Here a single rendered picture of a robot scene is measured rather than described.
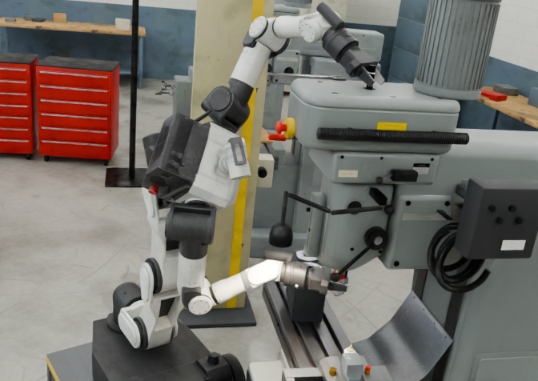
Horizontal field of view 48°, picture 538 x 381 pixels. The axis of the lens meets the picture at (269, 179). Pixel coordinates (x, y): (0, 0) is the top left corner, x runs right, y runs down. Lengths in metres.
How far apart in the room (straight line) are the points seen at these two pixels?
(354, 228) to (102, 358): 1.35
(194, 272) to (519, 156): 1.08
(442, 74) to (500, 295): 0.74
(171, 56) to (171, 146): 8.95
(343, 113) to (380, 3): 9.91
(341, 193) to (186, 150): 0.50
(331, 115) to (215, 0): 1.86
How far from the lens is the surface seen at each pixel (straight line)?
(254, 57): 2.09
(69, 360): 3.06
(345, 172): 1.76
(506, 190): 1.71
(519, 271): 2.11
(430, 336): 2.26
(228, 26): 3.46
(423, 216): 1.92
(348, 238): 1.89
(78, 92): 6.35
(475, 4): 1.84
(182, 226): 1.89
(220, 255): 3.90
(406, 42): 9.90
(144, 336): 2.65
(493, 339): 2.21
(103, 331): 2.93
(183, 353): 2.79
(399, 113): 1.76
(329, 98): 1.68
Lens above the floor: 2.24
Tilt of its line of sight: 20 degrees down
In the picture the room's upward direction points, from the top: 6 degrees clockwise
